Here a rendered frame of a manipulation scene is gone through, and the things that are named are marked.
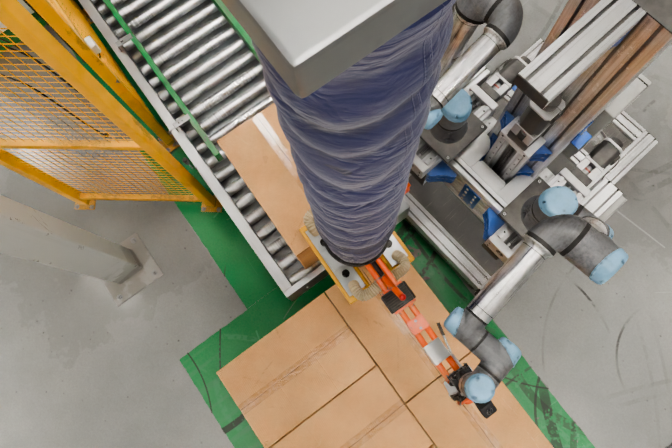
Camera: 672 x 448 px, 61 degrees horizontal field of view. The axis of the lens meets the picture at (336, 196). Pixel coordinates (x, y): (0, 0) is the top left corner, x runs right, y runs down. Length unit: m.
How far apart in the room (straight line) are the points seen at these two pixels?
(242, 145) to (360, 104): 1.82
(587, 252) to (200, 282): 2.23
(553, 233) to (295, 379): 1.43
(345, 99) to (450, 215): 2.49
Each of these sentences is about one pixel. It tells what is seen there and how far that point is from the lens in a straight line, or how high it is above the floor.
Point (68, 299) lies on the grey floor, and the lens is 3.60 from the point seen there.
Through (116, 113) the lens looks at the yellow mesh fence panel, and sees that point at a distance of 2.14.
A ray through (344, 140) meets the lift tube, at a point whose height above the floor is 2.49.
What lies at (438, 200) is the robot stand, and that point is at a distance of 3.10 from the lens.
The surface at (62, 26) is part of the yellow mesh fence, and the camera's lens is 2.49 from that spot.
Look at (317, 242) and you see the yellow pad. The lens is 2.13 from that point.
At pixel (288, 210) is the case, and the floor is 0.95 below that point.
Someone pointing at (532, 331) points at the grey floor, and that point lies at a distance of 3.31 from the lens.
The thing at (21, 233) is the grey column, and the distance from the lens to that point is 2.44.
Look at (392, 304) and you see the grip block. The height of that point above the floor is 1.22.
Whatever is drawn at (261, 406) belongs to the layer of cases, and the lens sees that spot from 2.69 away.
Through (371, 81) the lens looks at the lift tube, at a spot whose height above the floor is 2.65.
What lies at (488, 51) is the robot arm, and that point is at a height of 1.59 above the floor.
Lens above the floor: 3.19
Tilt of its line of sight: 75 degrees down
